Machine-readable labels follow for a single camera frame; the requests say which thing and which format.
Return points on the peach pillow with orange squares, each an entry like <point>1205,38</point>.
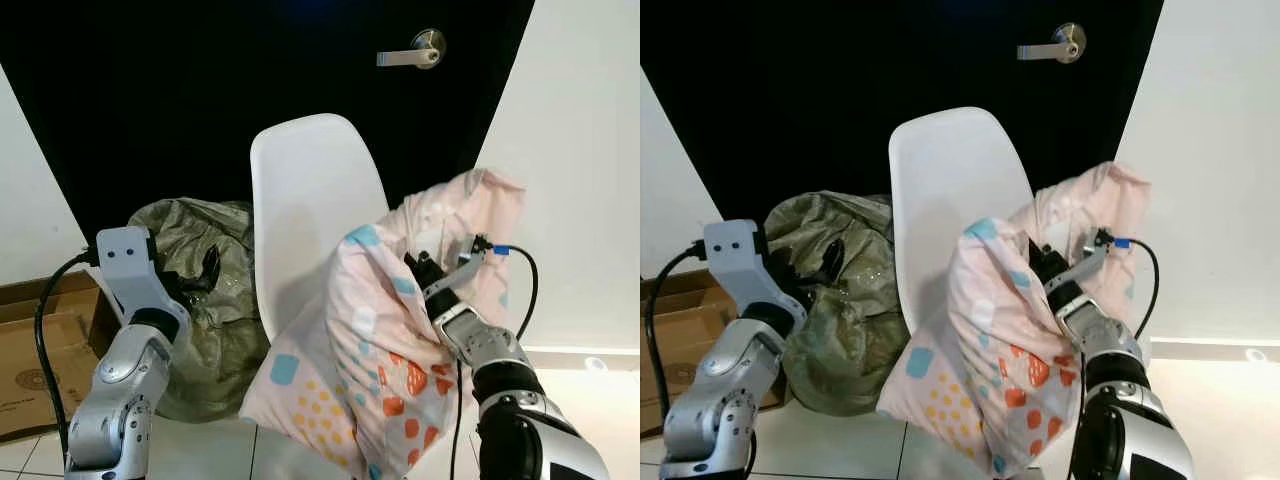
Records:
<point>340,340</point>
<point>980,330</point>

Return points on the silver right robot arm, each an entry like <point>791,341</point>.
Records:
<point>485,340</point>
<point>1110,335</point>

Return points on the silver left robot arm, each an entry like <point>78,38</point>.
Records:
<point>120,400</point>
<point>740,400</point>

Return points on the white plastic chair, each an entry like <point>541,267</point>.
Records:
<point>950,190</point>
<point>310,200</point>

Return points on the green plastic sack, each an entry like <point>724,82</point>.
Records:
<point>225,320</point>
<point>860,320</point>

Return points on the brown cardboard box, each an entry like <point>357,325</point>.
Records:
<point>685,350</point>
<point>20,350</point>

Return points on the black door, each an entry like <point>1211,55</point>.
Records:
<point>850,80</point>
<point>200,80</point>

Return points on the white round doorstop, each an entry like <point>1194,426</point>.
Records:
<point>595,364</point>
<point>1248,356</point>

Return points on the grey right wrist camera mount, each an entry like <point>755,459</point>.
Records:
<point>465,270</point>
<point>1085,262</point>

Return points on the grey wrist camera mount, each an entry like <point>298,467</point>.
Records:
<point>1085,262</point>
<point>125,260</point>
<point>465,270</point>
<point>735,255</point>

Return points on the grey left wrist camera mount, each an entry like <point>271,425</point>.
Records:
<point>735,255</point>
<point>125,260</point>

